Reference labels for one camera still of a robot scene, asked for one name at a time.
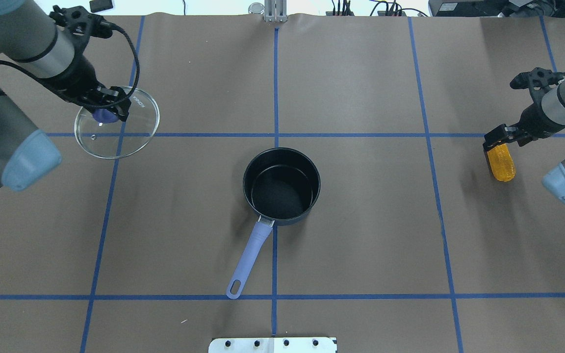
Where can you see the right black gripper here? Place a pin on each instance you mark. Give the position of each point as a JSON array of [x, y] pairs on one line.
[[534, 119]]

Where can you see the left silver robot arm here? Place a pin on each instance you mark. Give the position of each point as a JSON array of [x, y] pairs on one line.
[[47, 50]]

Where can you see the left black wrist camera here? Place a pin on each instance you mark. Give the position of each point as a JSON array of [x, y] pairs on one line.
[[81, 22]]

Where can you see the glass pot lid blue knob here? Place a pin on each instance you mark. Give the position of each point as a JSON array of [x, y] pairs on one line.
[[103, 135]]

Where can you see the aluminium frame post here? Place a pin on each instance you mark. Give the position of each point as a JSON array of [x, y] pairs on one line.
[[275, 11]]

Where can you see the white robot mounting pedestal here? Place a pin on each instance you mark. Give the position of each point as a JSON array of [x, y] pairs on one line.
[[274, 345]]

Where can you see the dark blue saucepan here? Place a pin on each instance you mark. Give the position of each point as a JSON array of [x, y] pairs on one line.
[[281, 185]]

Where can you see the small metal cylinder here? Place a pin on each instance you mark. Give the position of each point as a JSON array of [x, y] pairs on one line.
[[256, 8]]

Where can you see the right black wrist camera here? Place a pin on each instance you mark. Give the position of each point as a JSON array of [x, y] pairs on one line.
[[538, 78]]

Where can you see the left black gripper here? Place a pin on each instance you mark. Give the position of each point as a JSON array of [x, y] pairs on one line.
[[77, 78]]

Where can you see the yellow plastic corn cob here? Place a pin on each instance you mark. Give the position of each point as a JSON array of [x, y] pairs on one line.
[[501, 163]]

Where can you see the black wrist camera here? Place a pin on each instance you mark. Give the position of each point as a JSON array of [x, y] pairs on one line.
[[538, 78], [81, 22]]

